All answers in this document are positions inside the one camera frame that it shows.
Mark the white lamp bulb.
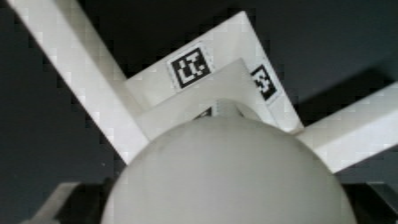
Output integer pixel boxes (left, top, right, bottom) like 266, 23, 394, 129
101, 101, 357, 224

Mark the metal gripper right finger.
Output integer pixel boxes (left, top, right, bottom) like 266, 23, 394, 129
342, 182, 398, 224

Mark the white lamp base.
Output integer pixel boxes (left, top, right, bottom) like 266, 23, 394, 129
124, 13, 302, 138

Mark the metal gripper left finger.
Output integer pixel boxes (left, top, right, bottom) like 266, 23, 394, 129
19, 178, 115, 224

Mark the white table border frame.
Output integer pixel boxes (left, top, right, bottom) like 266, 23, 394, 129
5, 0, 398, 172

